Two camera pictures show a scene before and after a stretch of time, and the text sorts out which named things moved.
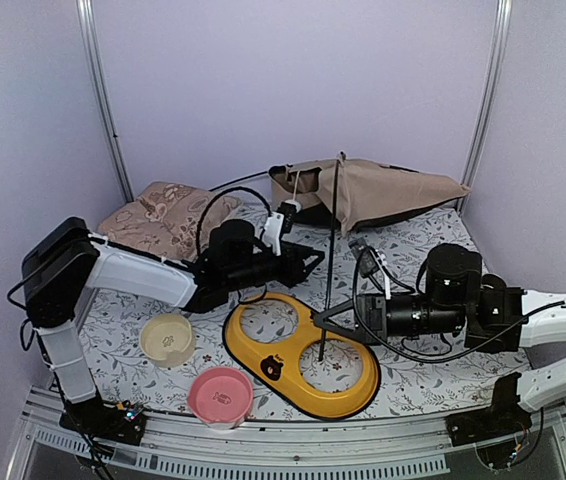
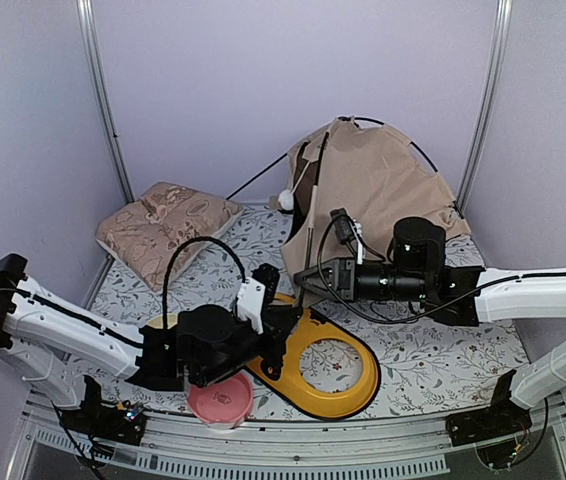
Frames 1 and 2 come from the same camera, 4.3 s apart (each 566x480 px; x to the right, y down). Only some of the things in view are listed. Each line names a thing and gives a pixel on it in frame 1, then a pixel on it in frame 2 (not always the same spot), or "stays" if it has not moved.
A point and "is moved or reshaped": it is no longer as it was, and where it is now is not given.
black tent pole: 239,180 -> 456,206
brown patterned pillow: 166,218 stays
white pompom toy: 296,203 -> 286,199
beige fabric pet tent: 368,192 is moved or reshaped
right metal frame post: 481,127 stays
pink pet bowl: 221,397 stays
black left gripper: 293,270 -> 277,325
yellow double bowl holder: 276,365 stays
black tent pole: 332,256 -> 313,204
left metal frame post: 89,21 stays
